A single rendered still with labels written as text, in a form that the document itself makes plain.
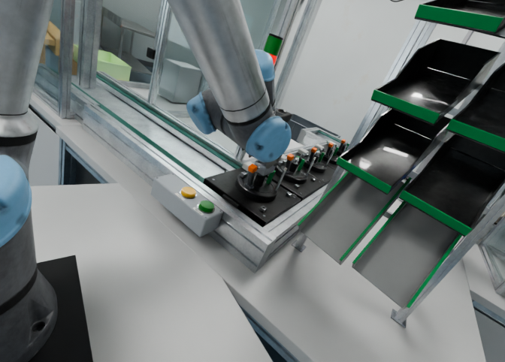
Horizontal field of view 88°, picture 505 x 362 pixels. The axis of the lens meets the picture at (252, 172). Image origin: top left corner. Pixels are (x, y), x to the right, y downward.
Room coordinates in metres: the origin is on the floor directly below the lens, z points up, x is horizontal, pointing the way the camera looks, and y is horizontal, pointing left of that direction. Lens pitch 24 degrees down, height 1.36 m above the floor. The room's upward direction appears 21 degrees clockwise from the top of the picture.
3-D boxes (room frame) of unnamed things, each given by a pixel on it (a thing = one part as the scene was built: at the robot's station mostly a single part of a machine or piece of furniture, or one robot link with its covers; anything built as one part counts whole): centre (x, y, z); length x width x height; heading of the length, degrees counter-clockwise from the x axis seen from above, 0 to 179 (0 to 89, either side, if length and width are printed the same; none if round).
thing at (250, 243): (0.75, 0.29, 0.91); 0.89 x 0.06 x 0.11; 63
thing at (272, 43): (0.95, 0.09, 1.39); 0.05 x 0.05 x 0.05
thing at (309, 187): (0.99, -0.14, 1.01); 0.24 x 0.24 x 0.13; 63
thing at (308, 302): (1.16, -0.23, 0.85); 1.50 x 1.41 x 0.03; 63
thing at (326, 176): (1.21, -0.25, 1.01); 0.24 x 0.24 x 0.13; 63
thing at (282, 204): (0.76, -0.03, 0.96); 0.24 x 0.24 x 0.02; 63
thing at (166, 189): (0.60, 0.14, 0.93); 0.21 x 0.07 x 0.06; 63
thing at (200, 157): (0.91, 0.23, 0.91); 0.84 x 0.28 x 0.10; 63
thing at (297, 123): (2.87, -0.39, 0.73); 0.62 x 0.42 x 0.23; 63
